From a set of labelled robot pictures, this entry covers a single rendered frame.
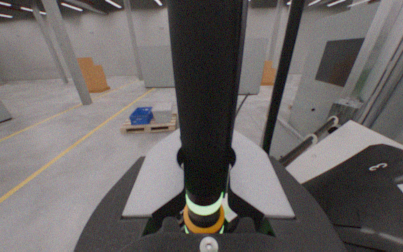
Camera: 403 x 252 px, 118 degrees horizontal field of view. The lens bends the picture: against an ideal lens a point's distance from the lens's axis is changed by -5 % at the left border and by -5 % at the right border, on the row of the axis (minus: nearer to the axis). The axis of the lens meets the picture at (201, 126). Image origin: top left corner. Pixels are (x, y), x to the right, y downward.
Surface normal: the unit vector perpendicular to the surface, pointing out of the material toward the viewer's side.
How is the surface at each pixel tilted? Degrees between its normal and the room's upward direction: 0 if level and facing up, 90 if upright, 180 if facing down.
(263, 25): 90
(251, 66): 90
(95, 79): 90
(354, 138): 50
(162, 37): 90
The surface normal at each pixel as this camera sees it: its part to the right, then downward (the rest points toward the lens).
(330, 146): -0.78, -0.56
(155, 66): -0.01, 0.47
